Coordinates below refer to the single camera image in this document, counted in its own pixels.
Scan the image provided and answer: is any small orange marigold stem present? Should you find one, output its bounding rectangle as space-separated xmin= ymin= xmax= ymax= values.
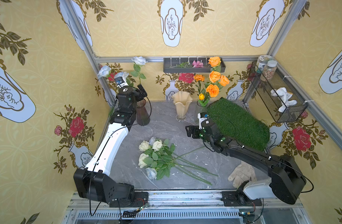
xmin=205 ymin=85 xmax=219 ymax=104

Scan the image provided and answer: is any white rose top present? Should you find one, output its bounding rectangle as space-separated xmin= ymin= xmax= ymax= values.
xmin=149 ymin=137 xmax=156 ymax=146

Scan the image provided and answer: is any orange rose stem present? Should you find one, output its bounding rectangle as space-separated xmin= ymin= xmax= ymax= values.
xmin=209 ymin=71 xmax=221 ymax=83
xmin=216 ymin=75 xmax=230 ymax=90
xmin=208 ymin=57 xmax=221 ymax=72

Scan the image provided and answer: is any orange marigold flower stem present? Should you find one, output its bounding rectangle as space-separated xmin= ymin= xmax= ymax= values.
xmin=193 ymin=74 xmax=205 ymax=96

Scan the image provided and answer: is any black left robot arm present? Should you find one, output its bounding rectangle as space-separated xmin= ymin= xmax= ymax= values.
xmin=73 ymin=85 xmax=147 ymax=205

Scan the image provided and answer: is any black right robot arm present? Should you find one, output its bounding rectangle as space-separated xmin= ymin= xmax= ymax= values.
xmin=185 ymin=119 xmax=307 ymax=204

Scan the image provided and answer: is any dark purple glass vase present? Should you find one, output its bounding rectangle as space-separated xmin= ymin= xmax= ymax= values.
xmin=137 ymin=99 xmax=150 ymax=126

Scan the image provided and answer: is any green artificial grass mat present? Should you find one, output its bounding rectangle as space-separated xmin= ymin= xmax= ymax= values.
xmin=207 ymin=98 xmax=270 ymax=151

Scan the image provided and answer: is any clear glass vase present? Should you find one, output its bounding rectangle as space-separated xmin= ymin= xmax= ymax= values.
xmin=194 ymin=101 xmax=207 ymax=123

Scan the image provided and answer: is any cream ruffled vase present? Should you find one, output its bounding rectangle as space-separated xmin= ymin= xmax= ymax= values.
xmin=172 ymin=91 xmax=192 ymax=122

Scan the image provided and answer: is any beige work glove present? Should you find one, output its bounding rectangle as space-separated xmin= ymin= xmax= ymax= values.
xmin=228 ymin=161 xmax=257 ymax=189

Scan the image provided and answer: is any pink flower in planter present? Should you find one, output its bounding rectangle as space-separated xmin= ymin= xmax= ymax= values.
xmin=192 ymin=60 xmax=204 ymax=68

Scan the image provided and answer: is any white cloth figure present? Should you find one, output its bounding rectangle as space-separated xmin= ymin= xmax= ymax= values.
xmin=270 ymin=87 xmax=297 ymax=113

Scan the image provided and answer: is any jar with white lid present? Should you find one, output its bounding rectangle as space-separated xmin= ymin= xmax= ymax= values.
xmin=261 ymin=60 xmax=277 ymax=82

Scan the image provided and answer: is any glass jar with floral lid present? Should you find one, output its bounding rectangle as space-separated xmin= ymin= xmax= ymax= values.
xmin=255 ymin=55 xmax=273 ymax=74

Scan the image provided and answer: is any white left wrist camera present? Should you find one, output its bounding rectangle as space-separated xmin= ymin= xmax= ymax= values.
xmin=115 ymin=76 xmax=128 ymax=89

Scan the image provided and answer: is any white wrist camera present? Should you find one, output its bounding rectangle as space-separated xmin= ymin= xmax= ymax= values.
xmin=115 ymin=76 xmax=128 ymax=89
xmin=197 ymin=112 xmax=208 ymax=129

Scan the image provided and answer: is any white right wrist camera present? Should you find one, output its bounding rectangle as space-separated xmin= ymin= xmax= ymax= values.
xmin=197 ymin=112 xmax=208 ymax=129

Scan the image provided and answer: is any grey wall planter shelf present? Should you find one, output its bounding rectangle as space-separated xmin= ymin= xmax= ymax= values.
xmin=163 ymin=57 xmax=212 ymax=73

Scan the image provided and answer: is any black wire wall basket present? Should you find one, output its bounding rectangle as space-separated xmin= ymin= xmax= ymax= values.
xmin=243 ymin=62 xmax=308 ymax=123

